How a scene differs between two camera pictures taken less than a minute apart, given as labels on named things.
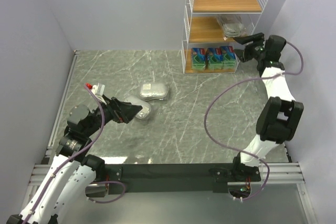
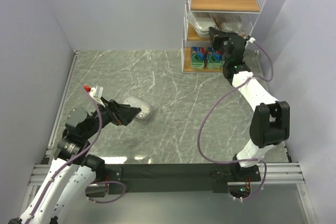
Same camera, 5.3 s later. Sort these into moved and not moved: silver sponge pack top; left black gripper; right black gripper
Moved: right black gripper; silver sponge pack top
Not moved: left black gripper
